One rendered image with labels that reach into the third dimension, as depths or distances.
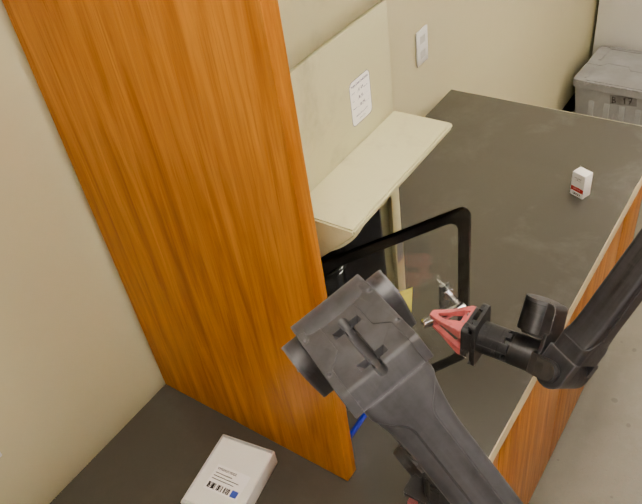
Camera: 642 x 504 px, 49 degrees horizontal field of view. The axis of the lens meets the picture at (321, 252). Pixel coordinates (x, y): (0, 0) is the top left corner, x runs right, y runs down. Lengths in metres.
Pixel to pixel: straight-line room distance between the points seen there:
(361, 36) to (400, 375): 0.71
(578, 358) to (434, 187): 0.99
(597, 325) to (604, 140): 1.17
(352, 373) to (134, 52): 0.58
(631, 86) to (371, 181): 2.85
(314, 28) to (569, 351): 0.62
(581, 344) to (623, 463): 1.47
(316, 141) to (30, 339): 0.65
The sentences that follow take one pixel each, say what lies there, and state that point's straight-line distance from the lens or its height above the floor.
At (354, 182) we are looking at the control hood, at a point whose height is 1.51.
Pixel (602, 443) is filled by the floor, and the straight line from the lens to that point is 2.64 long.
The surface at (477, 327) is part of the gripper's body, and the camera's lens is 1.23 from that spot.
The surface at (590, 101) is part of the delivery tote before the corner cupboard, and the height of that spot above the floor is 0.21.
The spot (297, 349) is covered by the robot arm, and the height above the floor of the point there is 1.70.
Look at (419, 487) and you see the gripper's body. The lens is 1.11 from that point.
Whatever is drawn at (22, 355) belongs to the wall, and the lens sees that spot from 1.39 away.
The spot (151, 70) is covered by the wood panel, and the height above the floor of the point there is 1.76.
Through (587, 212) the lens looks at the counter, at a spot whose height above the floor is 0.94.
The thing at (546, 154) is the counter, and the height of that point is 0.94.
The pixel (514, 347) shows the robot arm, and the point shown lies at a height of 1.22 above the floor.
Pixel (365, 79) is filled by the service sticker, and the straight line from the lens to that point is 1.17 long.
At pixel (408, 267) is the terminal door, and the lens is 1.24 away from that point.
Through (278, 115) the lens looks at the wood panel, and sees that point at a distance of 0.84.
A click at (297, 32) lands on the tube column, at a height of 1.76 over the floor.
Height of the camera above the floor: 2.15
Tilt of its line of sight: 41 degrees down
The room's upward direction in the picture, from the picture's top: 9 degrees counter-clockwise
